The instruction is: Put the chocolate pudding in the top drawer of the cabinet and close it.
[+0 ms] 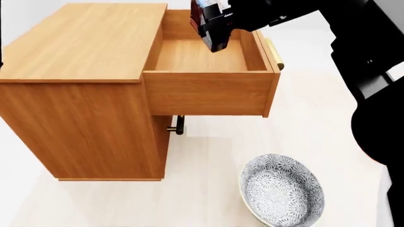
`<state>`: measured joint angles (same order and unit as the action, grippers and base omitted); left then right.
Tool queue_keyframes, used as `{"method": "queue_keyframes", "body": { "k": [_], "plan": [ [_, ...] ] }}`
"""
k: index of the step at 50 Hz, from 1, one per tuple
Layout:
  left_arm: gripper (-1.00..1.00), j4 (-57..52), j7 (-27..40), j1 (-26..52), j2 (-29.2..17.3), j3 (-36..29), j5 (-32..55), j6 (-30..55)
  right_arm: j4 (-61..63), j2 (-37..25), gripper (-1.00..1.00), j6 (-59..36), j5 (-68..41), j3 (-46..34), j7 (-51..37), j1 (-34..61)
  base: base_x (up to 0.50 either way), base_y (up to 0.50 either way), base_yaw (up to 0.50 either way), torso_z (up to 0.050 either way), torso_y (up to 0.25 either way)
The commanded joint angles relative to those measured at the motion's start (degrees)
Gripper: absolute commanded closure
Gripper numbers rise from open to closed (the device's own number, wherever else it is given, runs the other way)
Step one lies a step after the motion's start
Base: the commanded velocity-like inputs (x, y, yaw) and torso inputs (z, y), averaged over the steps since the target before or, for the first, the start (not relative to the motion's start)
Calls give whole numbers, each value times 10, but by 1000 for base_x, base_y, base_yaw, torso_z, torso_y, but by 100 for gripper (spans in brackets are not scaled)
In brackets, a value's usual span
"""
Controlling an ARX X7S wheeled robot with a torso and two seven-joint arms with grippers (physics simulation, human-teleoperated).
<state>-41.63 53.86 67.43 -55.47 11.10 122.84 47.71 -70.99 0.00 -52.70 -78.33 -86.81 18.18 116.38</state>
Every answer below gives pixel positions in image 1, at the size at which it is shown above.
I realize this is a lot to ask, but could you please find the wooden cabinet body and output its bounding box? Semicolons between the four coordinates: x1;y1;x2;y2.
0;2;174;182

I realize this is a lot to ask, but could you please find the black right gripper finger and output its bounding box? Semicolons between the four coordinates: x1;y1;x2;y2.
201;3;234;25
198;21;235;41

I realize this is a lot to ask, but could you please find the blue white patterned bowl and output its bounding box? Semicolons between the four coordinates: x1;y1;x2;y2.
239;153;326;227

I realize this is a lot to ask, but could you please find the black and brass drawer handle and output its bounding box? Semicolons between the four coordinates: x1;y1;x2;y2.
166;114;187;136

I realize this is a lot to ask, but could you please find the brass bar drawer handle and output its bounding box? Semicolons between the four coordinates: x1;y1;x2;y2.
264;37;285;71

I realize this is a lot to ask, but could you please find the chocolate pudding box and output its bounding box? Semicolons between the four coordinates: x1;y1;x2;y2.
189;0;229;53

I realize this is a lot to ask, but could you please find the open wooden drawer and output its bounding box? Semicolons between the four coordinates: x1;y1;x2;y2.
142;9;282;119

